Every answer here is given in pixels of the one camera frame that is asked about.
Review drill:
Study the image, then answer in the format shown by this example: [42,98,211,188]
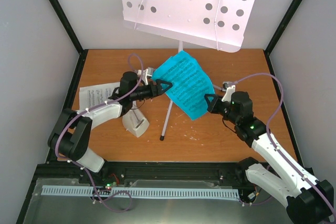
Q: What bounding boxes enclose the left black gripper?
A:
[131,79,173,101]

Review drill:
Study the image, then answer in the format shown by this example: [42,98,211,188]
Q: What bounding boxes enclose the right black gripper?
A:
[205,93,239,125]

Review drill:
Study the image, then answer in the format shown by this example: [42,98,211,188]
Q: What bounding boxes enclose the blue sheet music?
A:
[152,50,215,121]

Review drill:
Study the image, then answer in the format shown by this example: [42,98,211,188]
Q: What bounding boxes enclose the white metronome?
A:
[122,102,150,138]

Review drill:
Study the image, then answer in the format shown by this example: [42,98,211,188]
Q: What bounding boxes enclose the white sheet music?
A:
[79,82,120,110]

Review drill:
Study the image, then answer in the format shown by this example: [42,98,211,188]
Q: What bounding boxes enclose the white music stand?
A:
[117,0,265,141]

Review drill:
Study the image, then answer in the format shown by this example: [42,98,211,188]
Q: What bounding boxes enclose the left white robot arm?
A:
[48,71,173,184]

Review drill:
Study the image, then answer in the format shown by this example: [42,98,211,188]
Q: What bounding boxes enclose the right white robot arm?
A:
[204,91,335,223]

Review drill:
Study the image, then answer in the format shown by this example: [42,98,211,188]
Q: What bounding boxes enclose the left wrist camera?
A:
[135,67,156,85]

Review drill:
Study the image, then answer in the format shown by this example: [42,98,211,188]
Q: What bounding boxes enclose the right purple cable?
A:
[230,72,336,224]

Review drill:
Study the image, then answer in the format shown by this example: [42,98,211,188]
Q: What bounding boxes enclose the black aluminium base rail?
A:
[34,161,253,189]

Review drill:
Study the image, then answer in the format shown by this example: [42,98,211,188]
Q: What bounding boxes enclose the light blue cable duct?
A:
[40,185,239,201]

